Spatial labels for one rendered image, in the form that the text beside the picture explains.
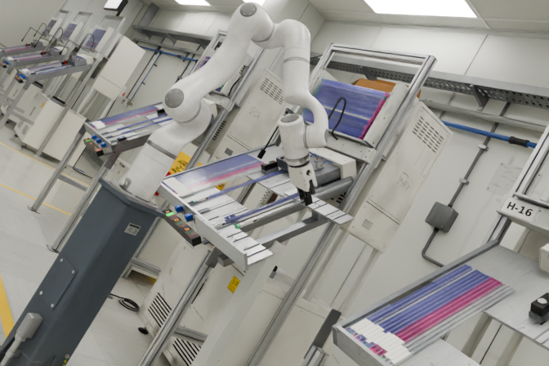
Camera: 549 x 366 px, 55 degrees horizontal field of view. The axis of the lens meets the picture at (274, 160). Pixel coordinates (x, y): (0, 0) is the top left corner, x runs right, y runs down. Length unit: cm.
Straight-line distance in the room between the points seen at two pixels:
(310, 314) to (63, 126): 470
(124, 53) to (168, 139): 495
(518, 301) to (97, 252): 131
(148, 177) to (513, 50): 323
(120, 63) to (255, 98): 325
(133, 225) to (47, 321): 41
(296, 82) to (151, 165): 57
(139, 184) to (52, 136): 489
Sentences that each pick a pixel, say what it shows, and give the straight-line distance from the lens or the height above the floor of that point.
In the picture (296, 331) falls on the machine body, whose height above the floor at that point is 47.
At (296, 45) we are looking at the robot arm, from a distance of 183.
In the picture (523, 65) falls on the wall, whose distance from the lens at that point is 433.
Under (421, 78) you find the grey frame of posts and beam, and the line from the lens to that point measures 258.
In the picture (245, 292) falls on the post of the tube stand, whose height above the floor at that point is 60.
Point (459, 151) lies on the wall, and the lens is 414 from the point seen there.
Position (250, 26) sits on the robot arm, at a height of 140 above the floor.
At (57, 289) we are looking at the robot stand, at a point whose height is 32.
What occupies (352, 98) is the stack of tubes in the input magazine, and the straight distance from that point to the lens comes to 268.
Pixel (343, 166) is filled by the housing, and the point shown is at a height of 124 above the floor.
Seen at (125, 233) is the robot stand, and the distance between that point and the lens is 189.
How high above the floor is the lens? 93
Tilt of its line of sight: 4 degrees up
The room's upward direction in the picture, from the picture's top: 31 degrees clockwise
